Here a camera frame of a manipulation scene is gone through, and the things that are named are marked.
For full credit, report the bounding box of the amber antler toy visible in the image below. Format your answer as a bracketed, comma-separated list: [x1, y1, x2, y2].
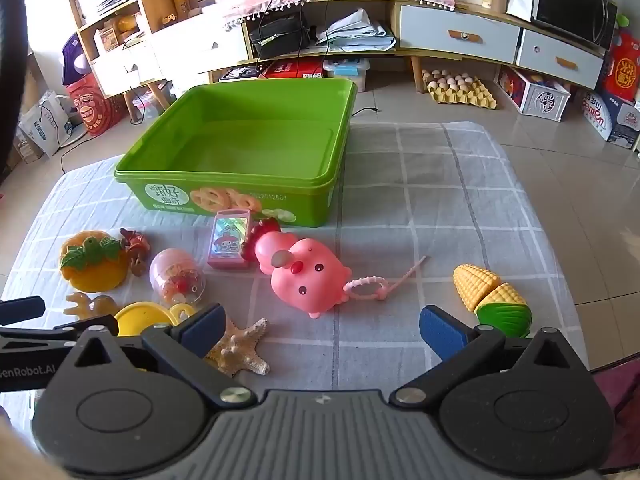
[65, 292, 121, 320]

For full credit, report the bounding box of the green husk corn toy half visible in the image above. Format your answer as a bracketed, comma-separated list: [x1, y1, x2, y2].
[475, 282, 532, 338]

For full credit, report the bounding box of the small brown toy figure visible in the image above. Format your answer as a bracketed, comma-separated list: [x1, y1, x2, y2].
[119, 228, 152, 277]

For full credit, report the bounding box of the pink capsule egg toy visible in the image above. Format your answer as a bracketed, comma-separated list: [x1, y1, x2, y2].
[149, 248, 207, 306]

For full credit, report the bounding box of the yellow egg tray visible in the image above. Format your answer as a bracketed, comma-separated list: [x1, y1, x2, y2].
[421, 69, 498, 110]

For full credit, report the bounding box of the green plastic box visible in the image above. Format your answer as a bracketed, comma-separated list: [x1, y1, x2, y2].
[113, 78, 358, 228]

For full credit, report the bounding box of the purple bag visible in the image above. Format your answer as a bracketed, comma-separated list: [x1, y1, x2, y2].
[61, 32, 91, 88]

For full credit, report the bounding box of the red cardboard box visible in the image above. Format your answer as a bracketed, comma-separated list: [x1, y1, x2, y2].
[260, 58, 326, 81]

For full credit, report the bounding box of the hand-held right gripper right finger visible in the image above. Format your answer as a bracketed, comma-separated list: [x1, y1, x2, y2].
[391, 305, 588, 408]

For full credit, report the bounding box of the pink pig toy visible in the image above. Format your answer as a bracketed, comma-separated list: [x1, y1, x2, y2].
[252, 232, 431, 321]

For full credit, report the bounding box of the white printed cardboard box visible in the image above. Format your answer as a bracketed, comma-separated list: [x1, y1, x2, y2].
[580, 87, 640, 148]

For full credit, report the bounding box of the dark red cloth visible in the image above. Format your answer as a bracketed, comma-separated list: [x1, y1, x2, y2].
[595, 360, 640, 480]

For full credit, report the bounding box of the white plastic crate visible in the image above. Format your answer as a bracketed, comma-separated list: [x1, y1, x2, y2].
[497, 66, 571, 122]

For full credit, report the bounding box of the clear plastic bin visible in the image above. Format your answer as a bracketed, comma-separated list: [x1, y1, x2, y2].
[135, 85, 171, 121]

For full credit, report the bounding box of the wide white drawer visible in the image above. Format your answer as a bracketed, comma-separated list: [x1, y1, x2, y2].
[400, 5, 521, 63]

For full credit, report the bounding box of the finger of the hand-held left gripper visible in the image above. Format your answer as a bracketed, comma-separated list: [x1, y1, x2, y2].
[0, 315, 121, 356]
[0, 297, 47, 325]

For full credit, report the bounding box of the black bag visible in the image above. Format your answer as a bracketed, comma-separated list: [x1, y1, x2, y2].
[249, 12, 308, 60]

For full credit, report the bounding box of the orange pumpkin toy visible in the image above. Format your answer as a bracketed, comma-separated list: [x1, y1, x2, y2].
[60, 230, 130, 292]

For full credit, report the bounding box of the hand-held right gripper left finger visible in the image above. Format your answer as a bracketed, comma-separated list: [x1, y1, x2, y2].
[65, 302, 258, 408]

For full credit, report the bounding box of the red shopping bag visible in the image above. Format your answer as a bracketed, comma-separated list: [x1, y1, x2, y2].
[65, 72, 126, 135]

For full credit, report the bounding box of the small white drawer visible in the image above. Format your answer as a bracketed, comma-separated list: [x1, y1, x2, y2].
[517, 30, 604, 90]

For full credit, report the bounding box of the wooden media cabinet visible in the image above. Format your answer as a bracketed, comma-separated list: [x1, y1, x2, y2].
[67, 0, 621, 126]

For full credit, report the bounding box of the clear storage box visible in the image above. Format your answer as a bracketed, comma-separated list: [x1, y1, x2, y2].
[322, 58, 371, 92]

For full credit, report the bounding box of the white paper bag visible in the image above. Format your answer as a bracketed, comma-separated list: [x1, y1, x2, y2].
[19, 91, 73, 157]

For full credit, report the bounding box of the black microwave oven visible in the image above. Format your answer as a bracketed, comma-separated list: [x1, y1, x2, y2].
[530, 0, 618, 51]

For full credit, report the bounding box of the pink toy phone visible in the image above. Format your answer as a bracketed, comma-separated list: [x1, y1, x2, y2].
[207, 210, 253, 270]

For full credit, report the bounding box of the beige starfish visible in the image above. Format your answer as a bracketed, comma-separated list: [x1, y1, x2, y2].
[205, 317, 271, 377]

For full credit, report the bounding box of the grey checked cloth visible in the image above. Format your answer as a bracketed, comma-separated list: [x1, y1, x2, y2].
[0, 121, 591, 461]

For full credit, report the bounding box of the yellow corn toy half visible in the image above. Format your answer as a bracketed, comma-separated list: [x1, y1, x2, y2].
[453, 264, 502, 312]

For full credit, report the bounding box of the red gift box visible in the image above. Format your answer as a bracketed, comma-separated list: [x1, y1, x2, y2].
[600, 30, 640, 103]

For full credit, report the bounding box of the clear plastic tool tray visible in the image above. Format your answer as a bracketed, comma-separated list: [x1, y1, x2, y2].
[219, 65, 261, 83]

